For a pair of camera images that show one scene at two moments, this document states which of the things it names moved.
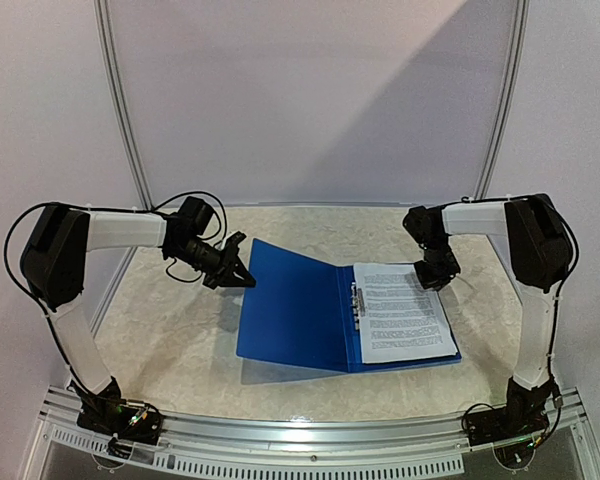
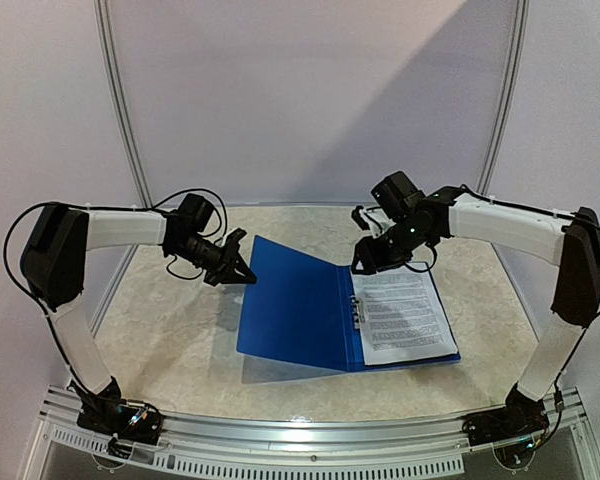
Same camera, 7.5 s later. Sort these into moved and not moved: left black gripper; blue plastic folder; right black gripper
Moved: right black gripper
Not moved: left black gripper; blue plastic folder
